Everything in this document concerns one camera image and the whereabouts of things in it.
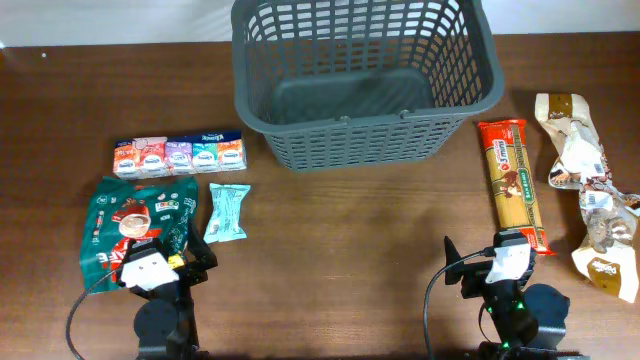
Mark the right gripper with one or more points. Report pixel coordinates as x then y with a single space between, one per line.
475 276

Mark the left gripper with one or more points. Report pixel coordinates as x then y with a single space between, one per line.
197 271

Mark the green coffee bag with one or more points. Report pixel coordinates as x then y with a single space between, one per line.
120 212

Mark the spaghetti packet orange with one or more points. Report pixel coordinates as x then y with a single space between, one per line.
512 181

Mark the tissue multipack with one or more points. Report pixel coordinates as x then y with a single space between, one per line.
161 156

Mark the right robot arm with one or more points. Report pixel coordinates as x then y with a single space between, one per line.
529 320

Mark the grey plastic basket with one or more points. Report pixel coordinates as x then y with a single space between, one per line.
342 83

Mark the light teal snack packet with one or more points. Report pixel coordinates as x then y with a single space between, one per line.
224 223

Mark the cream cookie bag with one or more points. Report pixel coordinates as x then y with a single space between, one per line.
567 120
608 254

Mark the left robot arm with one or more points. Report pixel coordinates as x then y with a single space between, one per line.
166 325

